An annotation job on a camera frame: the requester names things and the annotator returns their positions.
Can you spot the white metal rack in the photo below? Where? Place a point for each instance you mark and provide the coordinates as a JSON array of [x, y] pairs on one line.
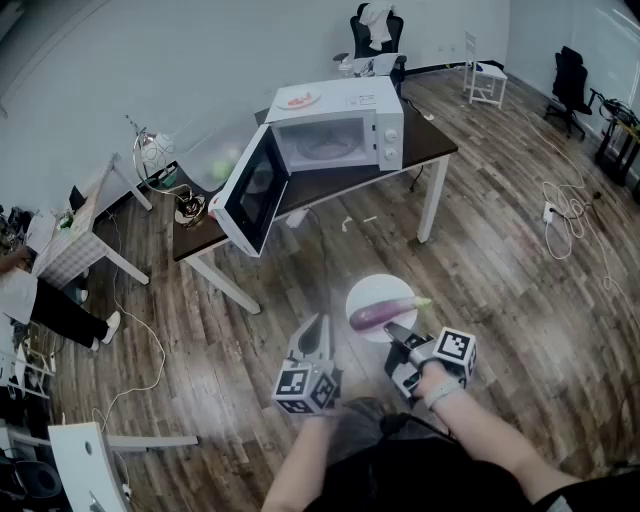
[[30, 372]]

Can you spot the black high-back office chair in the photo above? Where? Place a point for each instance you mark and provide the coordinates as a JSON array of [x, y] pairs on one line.
[[570, 82]]

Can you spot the dark blue item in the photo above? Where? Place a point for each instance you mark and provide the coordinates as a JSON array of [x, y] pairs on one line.
[[480, 66]]

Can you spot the white power strip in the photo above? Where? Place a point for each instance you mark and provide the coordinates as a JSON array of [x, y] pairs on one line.
[[550, 211]]

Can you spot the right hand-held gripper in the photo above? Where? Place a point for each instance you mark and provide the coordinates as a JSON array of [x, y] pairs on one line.
[[455, 352]]

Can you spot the curved white floor scrap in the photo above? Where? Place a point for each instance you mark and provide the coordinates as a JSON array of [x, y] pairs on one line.
[[346, 225]]

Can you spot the thin black tripod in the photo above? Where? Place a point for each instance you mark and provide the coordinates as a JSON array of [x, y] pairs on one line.
[[132, 122]]

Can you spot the black tablet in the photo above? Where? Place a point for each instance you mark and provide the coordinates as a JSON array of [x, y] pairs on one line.
[[77, 197]]

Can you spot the white wooden chair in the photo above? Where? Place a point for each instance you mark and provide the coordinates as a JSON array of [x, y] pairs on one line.
[[492, 74]]

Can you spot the person's dark clothing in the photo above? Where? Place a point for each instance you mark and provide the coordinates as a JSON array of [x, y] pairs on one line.
[[400, 475]]

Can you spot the red cooked shrimp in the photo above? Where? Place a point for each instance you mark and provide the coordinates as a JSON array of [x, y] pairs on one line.
[[299, 101]]

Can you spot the black metal stand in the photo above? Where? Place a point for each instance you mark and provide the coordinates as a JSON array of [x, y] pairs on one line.
[[617, 145]]

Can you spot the white microwave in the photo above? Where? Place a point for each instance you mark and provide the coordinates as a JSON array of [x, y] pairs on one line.
[[330, 107]]

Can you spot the person's right forearm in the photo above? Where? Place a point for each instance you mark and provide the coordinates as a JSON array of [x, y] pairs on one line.
[[490, 440]]

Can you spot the purple eggplant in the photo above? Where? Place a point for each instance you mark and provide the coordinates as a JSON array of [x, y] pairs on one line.
[[375, 316]]

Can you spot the light plastic bag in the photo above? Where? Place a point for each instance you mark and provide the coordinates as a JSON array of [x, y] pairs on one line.
[[382, 64]]

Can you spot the grey white wrist band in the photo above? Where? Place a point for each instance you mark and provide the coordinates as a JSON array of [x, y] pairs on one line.
[[445, 392]]

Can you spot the translucent plastic storage bin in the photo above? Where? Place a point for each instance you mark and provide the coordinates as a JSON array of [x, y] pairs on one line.
[[210, 150]]

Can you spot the white checkered side table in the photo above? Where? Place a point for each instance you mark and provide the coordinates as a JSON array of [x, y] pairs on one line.
[[65, 255]]

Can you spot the black office chair with armrests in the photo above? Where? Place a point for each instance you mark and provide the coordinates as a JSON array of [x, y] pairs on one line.
[[362, 30]]

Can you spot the small green plant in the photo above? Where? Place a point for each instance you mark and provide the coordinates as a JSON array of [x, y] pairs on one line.
[[66, 220]]

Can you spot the plain white round plate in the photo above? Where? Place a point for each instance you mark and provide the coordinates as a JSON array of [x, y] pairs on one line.
[[375, 292]]

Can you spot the white globe lamp gold base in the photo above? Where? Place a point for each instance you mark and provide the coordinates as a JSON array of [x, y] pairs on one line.
[[159, 149]]

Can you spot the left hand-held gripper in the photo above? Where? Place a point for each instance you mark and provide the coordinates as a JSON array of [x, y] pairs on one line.
[[305, 387]]

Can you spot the person's right hand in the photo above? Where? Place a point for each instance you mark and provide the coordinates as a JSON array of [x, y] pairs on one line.
[[431, 376]]

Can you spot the person's left forearm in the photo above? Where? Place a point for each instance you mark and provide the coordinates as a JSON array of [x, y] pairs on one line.
[[305, 460]]

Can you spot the white cloth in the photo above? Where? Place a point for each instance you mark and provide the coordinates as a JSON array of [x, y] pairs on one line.
[[379, 22]]

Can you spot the white furniture panel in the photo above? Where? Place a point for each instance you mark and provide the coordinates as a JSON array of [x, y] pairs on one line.
[[80, 470]]

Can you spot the dark table with white legs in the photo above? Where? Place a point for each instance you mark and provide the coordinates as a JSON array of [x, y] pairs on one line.
[[325, 185]]

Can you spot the white plate with shrimp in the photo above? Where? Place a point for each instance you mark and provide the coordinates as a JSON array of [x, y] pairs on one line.
[[300, 92]]

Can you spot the green round vegetable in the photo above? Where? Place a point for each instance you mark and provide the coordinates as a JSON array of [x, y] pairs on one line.
[[222, 170]]

